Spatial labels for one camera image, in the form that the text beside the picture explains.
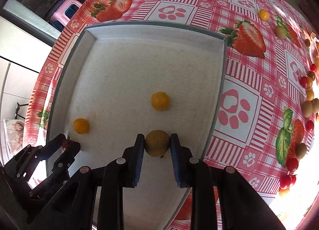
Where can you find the strawberry print checked tablecloth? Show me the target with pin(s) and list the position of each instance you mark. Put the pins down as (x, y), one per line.
(249, 70)

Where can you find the yellow-green round fruit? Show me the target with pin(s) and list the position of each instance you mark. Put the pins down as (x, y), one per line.
(316, 105)
(157, 145)
(307, 110)
(280, 32)
(301, 150)

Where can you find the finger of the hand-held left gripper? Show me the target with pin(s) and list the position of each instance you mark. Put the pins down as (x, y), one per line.
(75, 148)
(53, 143)

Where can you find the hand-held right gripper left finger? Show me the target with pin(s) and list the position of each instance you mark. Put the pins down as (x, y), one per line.
(139, 162)

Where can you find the orange cherry tomato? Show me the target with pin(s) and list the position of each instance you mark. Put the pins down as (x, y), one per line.
(310, 83)

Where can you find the yellow cherry tomato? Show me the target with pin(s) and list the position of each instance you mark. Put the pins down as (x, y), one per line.
(310, 94)
(160, 101)
(81, 125)
(284, 192)
(264, 14)

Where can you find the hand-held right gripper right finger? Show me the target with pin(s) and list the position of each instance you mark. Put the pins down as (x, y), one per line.
(175, 162)

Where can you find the pink plastic stool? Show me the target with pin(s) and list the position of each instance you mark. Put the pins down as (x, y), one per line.
(65, 10)

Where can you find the dark brown cherry tomato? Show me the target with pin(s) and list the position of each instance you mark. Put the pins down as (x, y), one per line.
(311, 75)

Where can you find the red cherry tomato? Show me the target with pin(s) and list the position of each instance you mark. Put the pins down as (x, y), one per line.
(284, 182)
(313, 67)
(303, 82)
(309, 125)
(292, 164)
(66, 144)
(293, 179)

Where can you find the small brown round fruit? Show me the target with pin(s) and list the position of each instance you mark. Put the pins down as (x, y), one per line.
(307, 42)

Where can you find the white shallow tray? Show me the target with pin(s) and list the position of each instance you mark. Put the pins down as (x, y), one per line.
(124, 70)

